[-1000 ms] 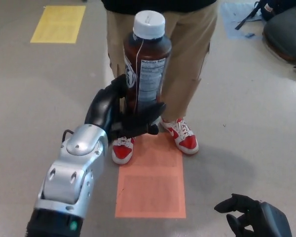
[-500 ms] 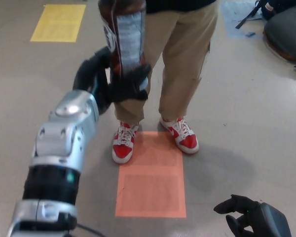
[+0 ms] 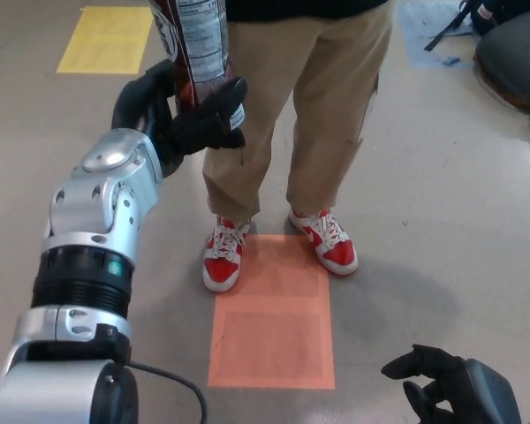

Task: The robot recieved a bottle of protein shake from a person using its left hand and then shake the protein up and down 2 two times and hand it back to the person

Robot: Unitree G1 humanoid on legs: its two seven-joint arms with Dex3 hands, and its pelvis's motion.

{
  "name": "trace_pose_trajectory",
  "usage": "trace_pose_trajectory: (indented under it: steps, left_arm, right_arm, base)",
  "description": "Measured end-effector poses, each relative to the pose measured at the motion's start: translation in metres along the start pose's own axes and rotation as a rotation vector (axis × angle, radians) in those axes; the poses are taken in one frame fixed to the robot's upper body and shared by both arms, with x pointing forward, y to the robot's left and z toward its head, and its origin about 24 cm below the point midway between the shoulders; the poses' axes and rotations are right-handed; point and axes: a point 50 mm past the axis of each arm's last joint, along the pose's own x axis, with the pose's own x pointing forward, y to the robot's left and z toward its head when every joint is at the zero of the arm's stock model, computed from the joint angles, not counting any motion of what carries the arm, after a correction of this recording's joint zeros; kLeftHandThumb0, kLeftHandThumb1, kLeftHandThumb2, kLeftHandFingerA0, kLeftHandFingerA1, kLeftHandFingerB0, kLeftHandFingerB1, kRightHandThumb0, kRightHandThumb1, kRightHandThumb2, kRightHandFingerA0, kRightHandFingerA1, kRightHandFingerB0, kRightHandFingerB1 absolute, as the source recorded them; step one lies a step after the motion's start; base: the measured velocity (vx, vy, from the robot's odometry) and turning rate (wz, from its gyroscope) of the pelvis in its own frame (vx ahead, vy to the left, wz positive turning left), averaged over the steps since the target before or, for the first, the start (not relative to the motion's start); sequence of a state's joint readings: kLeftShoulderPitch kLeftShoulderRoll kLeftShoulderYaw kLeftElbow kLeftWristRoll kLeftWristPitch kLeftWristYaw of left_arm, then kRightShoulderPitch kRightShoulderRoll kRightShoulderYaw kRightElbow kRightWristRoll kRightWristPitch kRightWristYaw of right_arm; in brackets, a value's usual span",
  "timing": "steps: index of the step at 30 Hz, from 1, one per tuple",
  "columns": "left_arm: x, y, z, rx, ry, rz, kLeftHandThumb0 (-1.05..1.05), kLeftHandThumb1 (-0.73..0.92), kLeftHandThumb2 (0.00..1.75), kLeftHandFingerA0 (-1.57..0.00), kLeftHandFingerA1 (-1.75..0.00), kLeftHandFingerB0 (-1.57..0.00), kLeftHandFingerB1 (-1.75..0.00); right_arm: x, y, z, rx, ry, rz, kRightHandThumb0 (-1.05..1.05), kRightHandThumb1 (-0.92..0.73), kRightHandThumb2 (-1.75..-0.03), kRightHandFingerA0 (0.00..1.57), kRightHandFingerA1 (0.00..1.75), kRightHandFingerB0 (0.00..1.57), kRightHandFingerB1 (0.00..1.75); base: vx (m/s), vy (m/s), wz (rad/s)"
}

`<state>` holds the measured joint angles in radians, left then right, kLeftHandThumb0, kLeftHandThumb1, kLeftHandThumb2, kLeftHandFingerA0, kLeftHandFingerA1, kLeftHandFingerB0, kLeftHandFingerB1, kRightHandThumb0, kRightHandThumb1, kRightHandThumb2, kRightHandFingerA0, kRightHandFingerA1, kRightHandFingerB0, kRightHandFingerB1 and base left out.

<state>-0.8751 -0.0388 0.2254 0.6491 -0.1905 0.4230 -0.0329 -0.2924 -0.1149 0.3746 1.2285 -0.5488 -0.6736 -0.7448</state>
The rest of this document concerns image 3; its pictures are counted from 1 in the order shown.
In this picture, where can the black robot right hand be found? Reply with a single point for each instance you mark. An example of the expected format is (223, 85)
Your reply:
(468, 393)

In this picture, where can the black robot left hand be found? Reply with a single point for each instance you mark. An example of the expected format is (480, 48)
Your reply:
(137, 106)

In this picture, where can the brown protein shake bottle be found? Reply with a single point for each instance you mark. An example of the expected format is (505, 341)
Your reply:
(199, 40)

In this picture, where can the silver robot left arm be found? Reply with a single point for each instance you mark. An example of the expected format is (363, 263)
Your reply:
(93, 207)

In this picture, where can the person's right red white sneaker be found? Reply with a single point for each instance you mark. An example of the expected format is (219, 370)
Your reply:
(221, 271)

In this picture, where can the person's red white sneaker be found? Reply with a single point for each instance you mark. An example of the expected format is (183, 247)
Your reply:
(338, 254)
(221, 271)

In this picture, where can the person's left red white sneaker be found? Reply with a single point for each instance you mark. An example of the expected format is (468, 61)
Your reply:
(338, 254)

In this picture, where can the yellow paper sheet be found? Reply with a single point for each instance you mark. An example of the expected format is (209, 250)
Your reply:
(106, 44)

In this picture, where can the black shirt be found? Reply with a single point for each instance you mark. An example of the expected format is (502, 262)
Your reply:
(300, 9)

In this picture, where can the khaki cargo trousers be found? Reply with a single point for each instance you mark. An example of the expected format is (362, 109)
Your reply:
(327, 88)

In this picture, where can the orange paper sheet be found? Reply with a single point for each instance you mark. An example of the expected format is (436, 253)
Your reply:
(269, 335)

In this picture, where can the blue paper sheet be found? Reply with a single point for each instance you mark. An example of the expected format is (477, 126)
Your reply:
(417, 55)

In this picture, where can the small blue tape scrap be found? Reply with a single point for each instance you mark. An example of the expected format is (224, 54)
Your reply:
(450, 61)

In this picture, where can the grey bag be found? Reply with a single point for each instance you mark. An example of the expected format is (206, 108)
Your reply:
(512, 66)

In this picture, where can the dark blue backpack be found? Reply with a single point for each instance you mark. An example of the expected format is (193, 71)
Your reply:
(503, 17)

